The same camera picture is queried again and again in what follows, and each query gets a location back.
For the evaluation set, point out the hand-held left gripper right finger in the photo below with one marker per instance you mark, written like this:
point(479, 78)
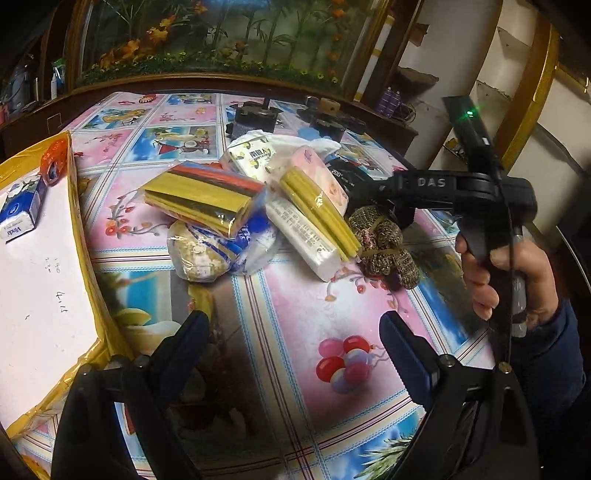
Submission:
point(406, 355)

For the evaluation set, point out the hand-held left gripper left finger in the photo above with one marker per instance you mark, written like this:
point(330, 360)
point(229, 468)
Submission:
point(184, 350)

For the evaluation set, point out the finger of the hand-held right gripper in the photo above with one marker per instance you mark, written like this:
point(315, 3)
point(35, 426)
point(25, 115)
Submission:
point(402, 218)
point(376, 191)

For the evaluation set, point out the black snack packet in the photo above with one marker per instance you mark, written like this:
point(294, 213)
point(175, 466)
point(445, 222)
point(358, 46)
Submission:
point(346, 170)

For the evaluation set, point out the brown knitted gloves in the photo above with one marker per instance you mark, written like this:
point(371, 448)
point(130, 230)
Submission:
point(383, 249)

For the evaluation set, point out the pink tissue pack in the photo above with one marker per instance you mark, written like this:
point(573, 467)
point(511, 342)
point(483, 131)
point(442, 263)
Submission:
point(323, 180)

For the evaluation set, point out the yellow candle bundle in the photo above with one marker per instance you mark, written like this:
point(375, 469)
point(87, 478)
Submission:
point(314, 207)

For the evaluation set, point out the white cloth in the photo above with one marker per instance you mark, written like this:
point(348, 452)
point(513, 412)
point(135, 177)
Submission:
point(314, 145)

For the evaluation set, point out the long white pack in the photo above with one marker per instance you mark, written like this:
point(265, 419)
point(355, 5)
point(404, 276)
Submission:
point(304, 244)

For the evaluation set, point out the blue white plastic-wrapped bundle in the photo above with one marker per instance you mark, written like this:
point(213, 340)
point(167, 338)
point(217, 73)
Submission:
point(203, 258)

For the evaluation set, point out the lemon print tissue pack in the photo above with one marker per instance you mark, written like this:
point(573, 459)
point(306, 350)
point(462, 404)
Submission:
point(249, 159)

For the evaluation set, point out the golden cardboard box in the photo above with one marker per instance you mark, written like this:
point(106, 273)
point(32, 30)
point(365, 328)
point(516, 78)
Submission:
point(46, 286)

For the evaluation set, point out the striped sponge cloth pack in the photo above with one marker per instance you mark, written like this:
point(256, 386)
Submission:
point(203, 194)

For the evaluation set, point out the blue tissue pack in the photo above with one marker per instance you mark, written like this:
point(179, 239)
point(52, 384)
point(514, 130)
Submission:
point(18, 212)

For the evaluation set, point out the orange plastic bag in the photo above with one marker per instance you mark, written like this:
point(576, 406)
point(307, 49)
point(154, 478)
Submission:
point(54, 159)

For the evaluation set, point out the person's right forearm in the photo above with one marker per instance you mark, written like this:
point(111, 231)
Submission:
point(549, 360)

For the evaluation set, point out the person's right hand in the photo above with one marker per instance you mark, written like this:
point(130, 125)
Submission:
point(538, 277)

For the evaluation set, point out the black motor with wooden pulley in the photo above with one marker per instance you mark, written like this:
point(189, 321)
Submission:
point(323, 124)

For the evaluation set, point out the purple bottle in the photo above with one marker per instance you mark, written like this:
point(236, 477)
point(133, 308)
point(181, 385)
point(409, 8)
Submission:
point(383, 100)
point(395, 101)

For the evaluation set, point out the printed tablecloth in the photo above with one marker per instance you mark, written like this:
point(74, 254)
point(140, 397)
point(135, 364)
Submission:
point(286, 300)

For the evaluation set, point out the white paper roll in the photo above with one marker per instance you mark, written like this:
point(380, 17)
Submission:
point(376, 55)

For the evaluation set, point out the black electric motor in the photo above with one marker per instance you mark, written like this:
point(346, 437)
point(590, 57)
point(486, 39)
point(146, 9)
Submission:
point(251, 120)

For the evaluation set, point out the glass flower display cabinet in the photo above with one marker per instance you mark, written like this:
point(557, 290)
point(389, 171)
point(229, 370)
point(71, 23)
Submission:
point(207, 37)

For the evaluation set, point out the white bottle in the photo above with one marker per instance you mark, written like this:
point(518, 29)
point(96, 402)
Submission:
point(54, 87)

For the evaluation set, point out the green spray bottle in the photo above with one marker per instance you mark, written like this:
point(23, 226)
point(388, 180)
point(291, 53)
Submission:
point(59, 71)

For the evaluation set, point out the blue thermos jug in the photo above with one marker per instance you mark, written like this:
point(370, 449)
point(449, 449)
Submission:
point(21, 87)

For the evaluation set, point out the golden curved frame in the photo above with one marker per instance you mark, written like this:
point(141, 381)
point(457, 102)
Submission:
point(526, 83)

